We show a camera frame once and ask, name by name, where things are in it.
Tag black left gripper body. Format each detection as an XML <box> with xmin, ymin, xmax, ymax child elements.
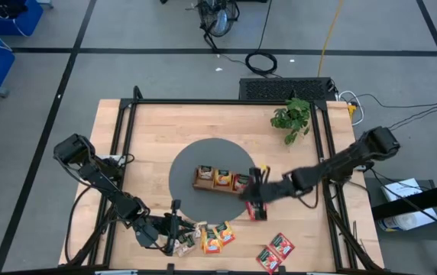
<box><xmin>150</xmin><ymin>199</ymin><xmax>183</xmax><ymax>256</ymax></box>

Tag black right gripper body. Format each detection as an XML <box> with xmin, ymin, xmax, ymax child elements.
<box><xmin>251</xmin><ymin>167</ymin><xmax>280</xmax><ymax>204</ymax></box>

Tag red strawberry tea bag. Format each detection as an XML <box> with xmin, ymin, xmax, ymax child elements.
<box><xmin>232</xmin><ymin>173</ymin><xmax>251</xmax><ymax>193</ymax></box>
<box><xmin>255</xmin><ymin>247</ymin><xmax>283</xmax><ymax>275</ymax></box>
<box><xmin>267</xmin><ymin>231</ymin><xmax>296</xmax><ymax>258</ymax></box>
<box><xmin>245</xmin><ymin>201</ymin><xmax>269</xmax><ymax>222</ymax></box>

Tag beige vanilla tea bag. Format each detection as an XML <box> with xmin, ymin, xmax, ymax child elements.
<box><xmin>174</xmin><ymin>233</ymin><xmax>197</xmax><ymax>258</ymax></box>
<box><xmin>197</xmin><ymin>164</ymin><xmax>215</xmax><ymax>181</ymax></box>
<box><xmin>193</xmin><ymin>220</ymin><xmax>209</xmax><ymax>240</ymax></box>

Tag orange peach tea bag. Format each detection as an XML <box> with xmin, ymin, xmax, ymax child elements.
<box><xmin>214</xmin><ymin>169</ymin><xmax>233</xmax><ymax>189</ymax></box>
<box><xmin>214</xmin><ymin>220</ymin><xmax>237</xmax><ymax>246</ymax></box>
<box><xmin>200</xmin><ymin>225</ymin><xmax>224</xmax><ymax>255</ymax></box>

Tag wooden three-compartment tray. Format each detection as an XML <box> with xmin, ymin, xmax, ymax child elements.
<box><xmin>192</xmin><ymin>165</ymin><xmax>256</xmax><ymax>196</ymax></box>

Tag round grey woven placemat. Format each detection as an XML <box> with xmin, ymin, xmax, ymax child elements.
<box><xmin>168</xmin><ymin>137</ymin><xmax>257</xmax><ymax>225</ymax></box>

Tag potted green plant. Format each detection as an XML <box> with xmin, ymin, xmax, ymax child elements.
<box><xmin>270</xmin><ymin>97</ymin><xmax>312</xmax><ymax>146</ymax></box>

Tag black perforated computer case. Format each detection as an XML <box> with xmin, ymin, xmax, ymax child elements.
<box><xmin>238</xmin><ymin>77</ymin><xmax>338</xmax><ymax>102</ymax></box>

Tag white paper sheets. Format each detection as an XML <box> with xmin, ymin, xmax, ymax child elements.
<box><xmin>380</xmin><ymin>177</ymin><xmax>437</xmax><ymax>232</ymax></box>

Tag black metal bar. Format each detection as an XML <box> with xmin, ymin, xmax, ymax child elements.
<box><xmin>371</xmin><ymin>178</ymin><xmax>437</xmax><ymax>222</ymax></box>

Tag black floor fan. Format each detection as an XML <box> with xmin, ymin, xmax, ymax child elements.
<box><xmin>196</xmin><ymin>0</ymin><xmax>241</xmax><ymax>38</ymax></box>

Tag black equipment bundle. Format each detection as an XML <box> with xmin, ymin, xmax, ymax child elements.
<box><xmin>0</xmin><ymin>0</ymin><xmax>28</xmax><ymax>19</ymax></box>

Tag black cable bundle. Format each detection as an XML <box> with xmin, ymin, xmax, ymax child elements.
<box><xmin>64</xmin><ymin>179</ymin><xmax>125</xmax><ymax>267</ymax></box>
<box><xmin>323</xmin><ymin>179</ymin><xmax>384</xmax><ymax>273</ymax></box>

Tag black aluminium table frame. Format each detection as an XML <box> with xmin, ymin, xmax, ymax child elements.
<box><xmin>88</xmin><ymin>86</ymin><xmax>359</xmax><ymax>270</ymax></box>

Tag coiled black cable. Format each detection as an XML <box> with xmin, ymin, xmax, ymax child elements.
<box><xmin>244</xmin><ymin>0</ymin><xmax>279</xmax><ymax>76</ymax></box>

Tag white looped cable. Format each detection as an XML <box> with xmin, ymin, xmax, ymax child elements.
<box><xmin>338</xmin><ymin>90</ymin><xmax>366</xmax><ymax>127</ymax></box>

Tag thin black floor cable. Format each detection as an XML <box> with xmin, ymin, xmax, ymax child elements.
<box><xmin>355</xmin><ymin>93</ymin><xmax>437</xmax><ymax>133</ymax></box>

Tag yellow extension cable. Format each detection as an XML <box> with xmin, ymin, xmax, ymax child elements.
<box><xmin>316</xmin><ymin>0</ymin><xmax>346</xmax><ymax>78</ymax></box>

